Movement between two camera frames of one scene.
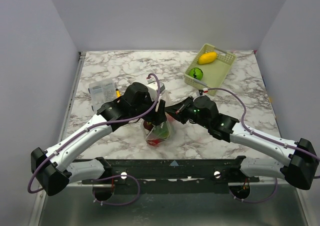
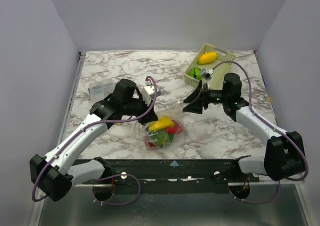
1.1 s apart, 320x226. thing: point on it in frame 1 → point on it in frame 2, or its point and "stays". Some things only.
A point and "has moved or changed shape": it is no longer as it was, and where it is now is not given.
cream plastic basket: [214, 73] stays
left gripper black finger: [160, 116] → [151, 117]
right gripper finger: [177, 108] → [194, 93]
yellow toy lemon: [207, 57] stays
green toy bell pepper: [162, 131] has moved or changed shape
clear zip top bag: [156, 135] has moved or changed shape
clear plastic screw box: [101, 92] stays
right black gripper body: [184, 110] → [204, 98]
